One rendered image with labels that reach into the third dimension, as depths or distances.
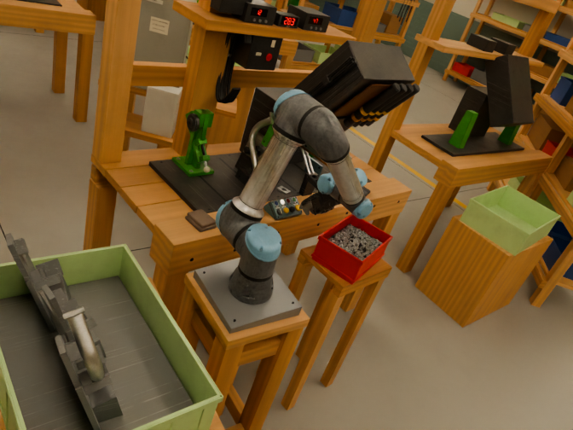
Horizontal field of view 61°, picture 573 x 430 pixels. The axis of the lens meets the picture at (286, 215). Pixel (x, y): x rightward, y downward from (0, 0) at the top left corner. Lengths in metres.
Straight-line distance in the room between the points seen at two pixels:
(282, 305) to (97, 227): 1.06
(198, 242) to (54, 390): 0.71
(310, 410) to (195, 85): 1.62
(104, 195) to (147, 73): 0.56
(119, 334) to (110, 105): 0.96
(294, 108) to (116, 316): 0.80
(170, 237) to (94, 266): 0.30
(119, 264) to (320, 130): 0.76
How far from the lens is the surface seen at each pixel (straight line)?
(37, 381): 1.39
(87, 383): 1.17
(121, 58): 2.03
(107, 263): 1.63
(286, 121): 1.47
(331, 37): 2.48
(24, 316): 1.54
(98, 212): 2.33
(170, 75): 2.27
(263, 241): 1.50
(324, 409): 2.61
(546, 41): 10.55
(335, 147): 1.43
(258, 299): 1.61
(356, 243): 2.10
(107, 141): 2.15
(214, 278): 1.67
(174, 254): 1.78
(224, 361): 1.61
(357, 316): 2.37
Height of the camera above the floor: 1.94
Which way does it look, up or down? 30 degrees down
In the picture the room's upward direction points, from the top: 19 degrees clockwise
